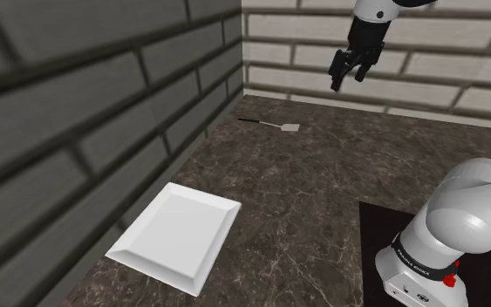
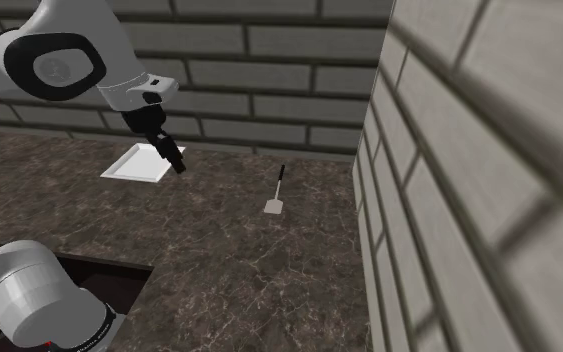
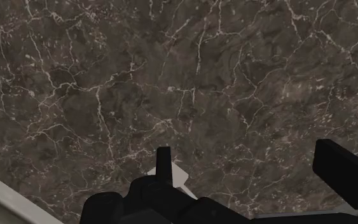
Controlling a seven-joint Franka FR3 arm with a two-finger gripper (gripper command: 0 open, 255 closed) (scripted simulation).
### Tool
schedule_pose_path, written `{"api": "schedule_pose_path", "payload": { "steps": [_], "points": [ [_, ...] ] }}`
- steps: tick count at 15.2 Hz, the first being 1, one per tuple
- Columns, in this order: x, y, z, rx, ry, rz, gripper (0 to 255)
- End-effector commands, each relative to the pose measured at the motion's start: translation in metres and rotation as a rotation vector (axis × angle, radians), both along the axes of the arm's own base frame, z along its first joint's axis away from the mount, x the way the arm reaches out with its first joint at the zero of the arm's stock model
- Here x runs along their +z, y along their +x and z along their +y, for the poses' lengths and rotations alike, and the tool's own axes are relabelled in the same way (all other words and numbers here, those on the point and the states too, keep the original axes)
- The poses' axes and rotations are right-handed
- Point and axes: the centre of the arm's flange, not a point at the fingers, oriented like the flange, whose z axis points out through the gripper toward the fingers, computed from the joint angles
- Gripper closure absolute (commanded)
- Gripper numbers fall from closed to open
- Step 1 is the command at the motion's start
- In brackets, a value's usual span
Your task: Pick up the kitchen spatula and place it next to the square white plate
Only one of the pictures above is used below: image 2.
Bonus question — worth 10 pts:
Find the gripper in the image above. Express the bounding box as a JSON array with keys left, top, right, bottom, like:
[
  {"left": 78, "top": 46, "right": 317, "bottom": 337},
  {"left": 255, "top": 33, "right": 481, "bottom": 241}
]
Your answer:
[{"left": 120, "top": 103, "right": 188, "bottom": 176}]

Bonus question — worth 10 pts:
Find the white square plate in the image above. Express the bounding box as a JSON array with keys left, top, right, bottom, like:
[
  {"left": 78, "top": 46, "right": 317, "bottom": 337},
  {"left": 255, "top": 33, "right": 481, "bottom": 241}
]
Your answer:
[{"left": 99, "top": 142, "right": 187, "bottom": 184}]

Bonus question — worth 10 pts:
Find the spatula with black handle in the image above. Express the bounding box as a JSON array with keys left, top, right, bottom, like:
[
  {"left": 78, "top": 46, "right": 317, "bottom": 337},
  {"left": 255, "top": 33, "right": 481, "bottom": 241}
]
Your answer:
[{"left": 262, "top": 164, "right": 287, "bottom": 216}]

